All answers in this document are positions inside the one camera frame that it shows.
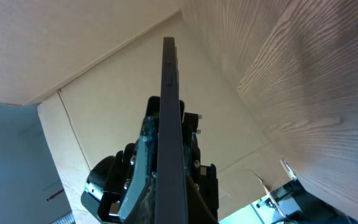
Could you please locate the Samsung Galaxy smartphone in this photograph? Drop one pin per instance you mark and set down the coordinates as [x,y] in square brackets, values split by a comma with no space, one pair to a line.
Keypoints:
[170,201]

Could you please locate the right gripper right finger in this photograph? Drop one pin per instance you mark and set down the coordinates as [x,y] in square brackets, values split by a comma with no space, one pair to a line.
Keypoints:
[201,182]

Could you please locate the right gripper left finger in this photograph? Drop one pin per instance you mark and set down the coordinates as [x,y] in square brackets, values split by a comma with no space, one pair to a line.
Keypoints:
[138,205]

